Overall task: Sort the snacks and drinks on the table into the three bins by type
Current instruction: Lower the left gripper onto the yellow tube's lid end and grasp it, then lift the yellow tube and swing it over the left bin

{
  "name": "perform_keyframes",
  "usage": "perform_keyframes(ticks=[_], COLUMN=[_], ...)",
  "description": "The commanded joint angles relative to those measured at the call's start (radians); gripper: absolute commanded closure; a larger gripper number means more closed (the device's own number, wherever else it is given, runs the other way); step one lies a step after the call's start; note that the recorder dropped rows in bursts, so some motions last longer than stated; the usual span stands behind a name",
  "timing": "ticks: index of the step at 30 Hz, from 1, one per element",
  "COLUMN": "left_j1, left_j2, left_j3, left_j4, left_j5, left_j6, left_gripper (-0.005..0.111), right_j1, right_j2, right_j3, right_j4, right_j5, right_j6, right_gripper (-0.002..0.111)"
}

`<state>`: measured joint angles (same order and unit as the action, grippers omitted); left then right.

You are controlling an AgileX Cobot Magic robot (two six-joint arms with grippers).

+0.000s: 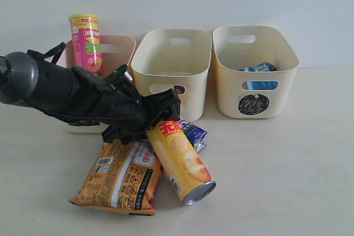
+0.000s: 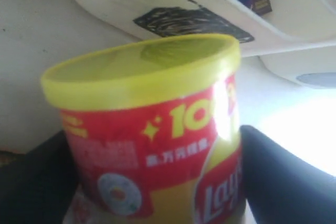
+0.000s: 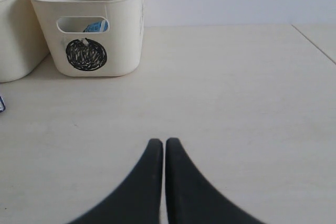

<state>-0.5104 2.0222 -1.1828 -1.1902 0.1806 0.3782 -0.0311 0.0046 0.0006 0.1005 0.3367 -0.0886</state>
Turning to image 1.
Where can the blue snack packet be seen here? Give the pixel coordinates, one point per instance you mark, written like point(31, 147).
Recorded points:
point(259, 85)

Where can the pink Lays chip can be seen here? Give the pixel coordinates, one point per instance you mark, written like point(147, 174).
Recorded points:
point(85, 37)

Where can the cream bin with circle mark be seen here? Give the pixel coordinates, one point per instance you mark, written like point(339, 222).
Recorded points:
point(237, 47)

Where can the cream bin with triangle mark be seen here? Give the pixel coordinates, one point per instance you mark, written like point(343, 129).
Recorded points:
point(116, 51)

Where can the cream bin with square mark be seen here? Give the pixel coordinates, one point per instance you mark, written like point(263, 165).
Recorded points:
point(169, 57)

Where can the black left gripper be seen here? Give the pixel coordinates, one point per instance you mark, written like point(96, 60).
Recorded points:
point(116, 102)

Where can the purple juice carton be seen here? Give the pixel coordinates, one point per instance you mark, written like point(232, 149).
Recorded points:
point(180, 90)

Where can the blue white milk carton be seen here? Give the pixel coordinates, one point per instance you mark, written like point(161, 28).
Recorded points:
point(196, 135)

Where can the orange noodle packet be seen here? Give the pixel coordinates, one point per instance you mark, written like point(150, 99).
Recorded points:
point(123, 179)

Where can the yellow Lays chip can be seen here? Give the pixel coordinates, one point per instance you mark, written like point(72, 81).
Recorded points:
point(184, 168)

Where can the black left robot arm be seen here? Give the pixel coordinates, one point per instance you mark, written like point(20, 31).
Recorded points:
point(30, 81)

